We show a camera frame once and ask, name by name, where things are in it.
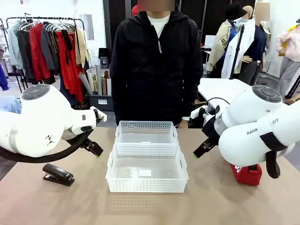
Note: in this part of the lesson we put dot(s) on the beige trench coat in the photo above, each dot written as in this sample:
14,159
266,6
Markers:
219,44

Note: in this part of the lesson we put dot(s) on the dark blue garment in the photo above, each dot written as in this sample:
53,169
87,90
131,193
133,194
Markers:
3,79

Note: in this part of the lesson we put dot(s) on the person's left hand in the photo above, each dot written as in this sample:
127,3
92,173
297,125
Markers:
184,124

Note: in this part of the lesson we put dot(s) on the dark grey hanging garment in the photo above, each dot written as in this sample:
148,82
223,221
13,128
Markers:
24,56

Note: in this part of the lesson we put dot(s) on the black tripod pole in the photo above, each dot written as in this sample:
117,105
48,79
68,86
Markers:
236,51

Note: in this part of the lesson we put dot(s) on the pink jacket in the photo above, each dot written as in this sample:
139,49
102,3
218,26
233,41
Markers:
289,42

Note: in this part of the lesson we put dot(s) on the black bucket hat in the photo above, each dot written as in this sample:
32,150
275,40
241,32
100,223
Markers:
234,11

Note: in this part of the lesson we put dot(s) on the white perforated plastic basket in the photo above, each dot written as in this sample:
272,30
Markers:
145,185
145,126

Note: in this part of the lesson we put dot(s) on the white coat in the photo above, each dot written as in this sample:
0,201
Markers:
239,54

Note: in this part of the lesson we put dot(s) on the slanted grey paper roll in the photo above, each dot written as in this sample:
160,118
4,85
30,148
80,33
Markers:
84,83

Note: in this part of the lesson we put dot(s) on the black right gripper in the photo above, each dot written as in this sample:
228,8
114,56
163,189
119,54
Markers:
212,131

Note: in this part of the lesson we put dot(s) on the pale grey hanging jacket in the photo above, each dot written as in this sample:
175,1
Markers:
14,47

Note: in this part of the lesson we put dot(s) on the light blue shirt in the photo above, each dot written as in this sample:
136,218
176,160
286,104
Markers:
10,105

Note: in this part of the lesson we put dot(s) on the red zipper pouch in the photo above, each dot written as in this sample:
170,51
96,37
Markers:
246,175

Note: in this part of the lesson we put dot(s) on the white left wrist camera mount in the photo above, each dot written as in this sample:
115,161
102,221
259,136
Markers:
100,114

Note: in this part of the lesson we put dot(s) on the white paper roll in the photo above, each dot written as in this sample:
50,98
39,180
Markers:
109,86

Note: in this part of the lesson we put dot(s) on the beige hanging garment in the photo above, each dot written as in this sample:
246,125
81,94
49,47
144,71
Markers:
80,47

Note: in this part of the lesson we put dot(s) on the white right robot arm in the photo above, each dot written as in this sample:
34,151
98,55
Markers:
246,110

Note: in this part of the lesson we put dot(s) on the person's left forearm black sleeve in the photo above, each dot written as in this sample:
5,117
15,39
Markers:
193,98

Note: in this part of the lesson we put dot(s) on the white table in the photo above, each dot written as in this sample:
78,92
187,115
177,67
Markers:
222,89

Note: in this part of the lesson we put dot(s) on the person's right forearm black sleeve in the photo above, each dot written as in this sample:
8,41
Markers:
117,100

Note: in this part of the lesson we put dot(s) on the beige paper roll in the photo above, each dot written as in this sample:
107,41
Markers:
90,79

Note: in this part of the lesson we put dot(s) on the mannequin in navy top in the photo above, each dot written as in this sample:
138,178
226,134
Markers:
257,47

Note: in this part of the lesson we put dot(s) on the red hanging jacket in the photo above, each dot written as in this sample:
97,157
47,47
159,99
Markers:
38,51

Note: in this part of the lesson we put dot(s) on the person in black jacket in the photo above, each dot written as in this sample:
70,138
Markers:
154,82

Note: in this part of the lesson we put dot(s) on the tan shoe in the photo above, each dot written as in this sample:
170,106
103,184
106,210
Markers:
293,100

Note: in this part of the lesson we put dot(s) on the black stapler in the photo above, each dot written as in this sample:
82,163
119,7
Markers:
58,174

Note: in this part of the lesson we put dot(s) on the red hanging dress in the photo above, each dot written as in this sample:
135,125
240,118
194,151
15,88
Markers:
69,72

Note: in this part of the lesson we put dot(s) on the black hanging scarf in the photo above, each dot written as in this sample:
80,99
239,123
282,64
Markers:
68,44

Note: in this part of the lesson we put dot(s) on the grey trousers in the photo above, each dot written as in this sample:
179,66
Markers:
288,77

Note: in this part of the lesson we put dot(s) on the tall grey cardboard tube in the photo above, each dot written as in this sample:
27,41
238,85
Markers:
99,77

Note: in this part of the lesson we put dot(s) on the red hat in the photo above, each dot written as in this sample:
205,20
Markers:
134,10

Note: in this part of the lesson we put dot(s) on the charcoal hanging jacket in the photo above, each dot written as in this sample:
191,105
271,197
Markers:
49,49

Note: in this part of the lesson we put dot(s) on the grey storage bin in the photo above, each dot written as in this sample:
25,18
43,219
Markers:
100,104

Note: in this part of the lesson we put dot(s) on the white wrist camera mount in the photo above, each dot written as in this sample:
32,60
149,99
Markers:
100,114
195,114

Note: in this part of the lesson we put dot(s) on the black step stool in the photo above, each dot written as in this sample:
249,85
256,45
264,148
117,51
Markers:
104,58

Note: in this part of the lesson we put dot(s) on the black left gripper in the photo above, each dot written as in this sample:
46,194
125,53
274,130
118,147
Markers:
85,143

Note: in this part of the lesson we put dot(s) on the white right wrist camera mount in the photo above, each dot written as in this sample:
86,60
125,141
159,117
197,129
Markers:
195,114

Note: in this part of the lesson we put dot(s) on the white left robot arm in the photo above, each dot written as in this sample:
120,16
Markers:
47,112

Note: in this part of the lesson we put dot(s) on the white wristwatch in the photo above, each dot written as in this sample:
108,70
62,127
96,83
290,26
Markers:
185,118

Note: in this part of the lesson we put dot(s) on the black clothes rack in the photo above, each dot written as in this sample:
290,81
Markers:
47,18

